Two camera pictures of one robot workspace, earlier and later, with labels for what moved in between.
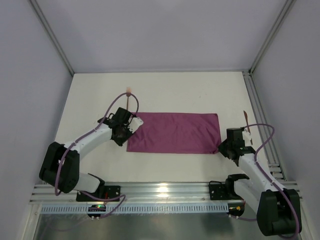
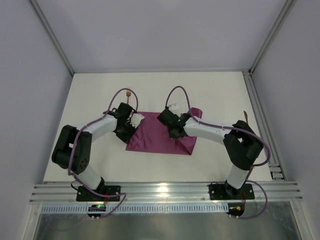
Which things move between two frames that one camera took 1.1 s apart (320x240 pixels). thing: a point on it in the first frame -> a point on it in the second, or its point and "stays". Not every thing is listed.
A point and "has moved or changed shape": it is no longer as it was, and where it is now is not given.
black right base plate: [219, 191] stays
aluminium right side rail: [270, 149] stays
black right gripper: [227, 150] -> [174, 132]
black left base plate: [103, 191] stays
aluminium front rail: [142, 192] stays
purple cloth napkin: [176, 132] has moved or changed shape
